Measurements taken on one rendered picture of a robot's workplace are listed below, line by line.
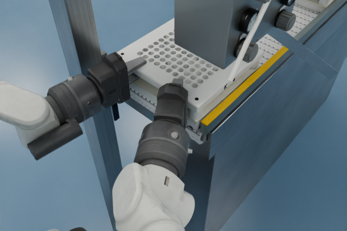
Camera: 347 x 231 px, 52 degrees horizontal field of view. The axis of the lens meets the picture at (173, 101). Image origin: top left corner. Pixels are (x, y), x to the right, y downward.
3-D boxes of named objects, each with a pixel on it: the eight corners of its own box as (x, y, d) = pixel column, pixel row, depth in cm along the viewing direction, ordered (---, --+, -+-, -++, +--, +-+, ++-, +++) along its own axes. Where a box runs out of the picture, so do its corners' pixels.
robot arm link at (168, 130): (148, 79, 66) (133, 128, 58) (201, 85, 65) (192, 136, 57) (152, 124, 75) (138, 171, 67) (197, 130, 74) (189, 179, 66)
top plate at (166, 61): (197, 114, 70) (198, 106, 68) (113, 61, 81) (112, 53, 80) (263, 57, 83) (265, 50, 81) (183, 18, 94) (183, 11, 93)
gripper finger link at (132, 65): (148, 64, 77) (125, 77, 74) (140, 57, 79) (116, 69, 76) (148, 59, 76) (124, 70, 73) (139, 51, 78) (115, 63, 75)
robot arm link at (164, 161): (156, 131, 57) (140, 193, 50) (205, 162, 61) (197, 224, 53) (119, 157, 65) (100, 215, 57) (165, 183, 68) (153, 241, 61)
